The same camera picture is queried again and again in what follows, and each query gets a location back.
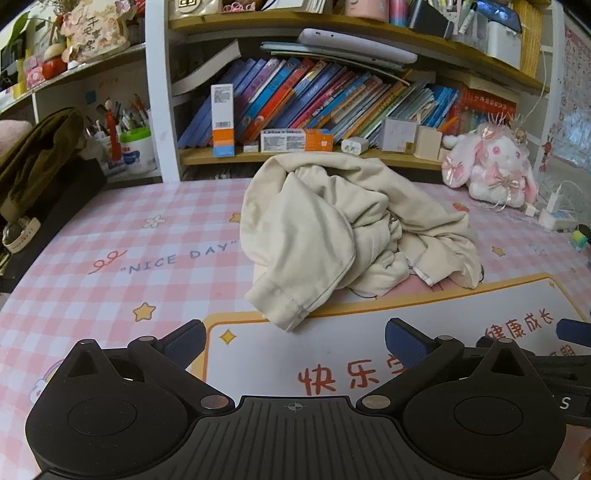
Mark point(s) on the pink fuzzy cloth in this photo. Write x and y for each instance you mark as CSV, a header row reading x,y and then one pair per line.
x,y
14,136

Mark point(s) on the iridescent bottle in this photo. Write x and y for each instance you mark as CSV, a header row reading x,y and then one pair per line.
x,y
398,11

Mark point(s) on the colourful cube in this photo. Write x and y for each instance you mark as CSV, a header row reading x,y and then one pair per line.
x,y
579,241

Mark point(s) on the pink white bunny plush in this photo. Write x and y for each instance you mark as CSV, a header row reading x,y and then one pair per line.
x,y
503,157

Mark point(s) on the row of colourful books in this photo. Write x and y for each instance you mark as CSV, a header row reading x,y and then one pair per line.
x,y
323,97

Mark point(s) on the black organiser box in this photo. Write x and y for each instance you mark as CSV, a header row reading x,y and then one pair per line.
x,y
429,18

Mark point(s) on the cream t-shirt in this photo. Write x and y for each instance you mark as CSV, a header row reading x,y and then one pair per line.
x,y
300,230

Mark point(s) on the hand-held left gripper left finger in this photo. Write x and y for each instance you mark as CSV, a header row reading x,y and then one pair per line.
x,y
184,344

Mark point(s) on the white tablet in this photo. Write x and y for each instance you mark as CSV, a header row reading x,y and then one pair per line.
x,y
355,46

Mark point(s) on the white printed desk mat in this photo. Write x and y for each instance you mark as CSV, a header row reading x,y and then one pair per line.
x,y
351,332

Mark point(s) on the pen holder with pens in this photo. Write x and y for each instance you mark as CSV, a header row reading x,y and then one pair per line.
x,y
124,115

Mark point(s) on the wall poster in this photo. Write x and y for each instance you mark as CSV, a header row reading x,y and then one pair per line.
x,y
575,101

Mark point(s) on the flat orange white box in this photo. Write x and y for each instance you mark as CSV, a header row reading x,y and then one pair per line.
x,y
295,140

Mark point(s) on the pink checked table mat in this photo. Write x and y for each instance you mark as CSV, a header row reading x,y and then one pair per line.
x,y
115,221

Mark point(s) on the small white plug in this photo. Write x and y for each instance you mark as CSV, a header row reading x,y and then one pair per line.
x,y
531,210

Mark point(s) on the wooden bookshelf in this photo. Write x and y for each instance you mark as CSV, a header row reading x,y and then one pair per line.
x,y
300,160

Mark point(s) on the tall orange blue box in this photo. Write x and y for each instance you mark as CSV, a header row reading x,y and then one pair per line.
x,y
223,120

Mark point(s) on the white plug adapter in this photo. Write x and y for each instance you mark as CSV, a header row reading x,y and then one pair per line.
x,y
554,196

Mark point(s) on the pink cup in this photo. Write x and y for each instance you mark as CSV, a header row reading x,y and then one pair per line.
x,y
367,9

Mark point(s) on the white square box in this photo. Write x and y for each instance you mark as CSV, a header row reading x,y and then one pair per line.
x,y
398,136

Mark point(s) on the small beige box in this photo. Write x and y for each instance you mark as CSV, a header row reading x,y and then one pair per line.
x,y
428,143

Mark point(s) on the pink flower ornament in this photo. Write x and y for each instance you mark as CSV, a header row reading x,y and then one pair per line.
x,y
94,32

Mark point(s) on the olive green bag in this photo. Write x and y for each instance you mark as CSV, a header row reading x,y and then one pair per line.
x,y
41,152

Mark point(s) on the white charger block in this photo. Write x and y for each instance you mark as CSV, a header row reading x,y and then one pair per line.
x,y
354,146

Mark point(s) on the tiny white box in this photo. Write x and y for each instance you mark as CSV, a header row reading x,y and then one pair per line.
x,y
251,147

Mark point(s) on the white device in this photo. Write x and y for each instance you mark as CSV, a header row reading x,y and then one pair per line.
x,y
503,44

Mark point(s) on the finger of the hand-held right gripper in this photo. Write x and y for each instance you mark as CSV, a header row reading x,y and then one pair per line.
x,y
563,367
575,332

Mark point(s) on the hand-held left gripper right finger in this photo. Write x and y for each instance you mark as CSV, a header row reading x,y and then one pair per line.
x,y
406,344

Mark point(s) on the white shelf frame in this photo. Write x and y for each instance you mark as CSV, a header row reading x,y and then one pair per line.
x,y
161,115

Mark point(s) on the thick grey-edged book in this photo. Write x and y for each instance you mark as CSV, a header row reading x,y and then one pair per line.
x,y
207,69

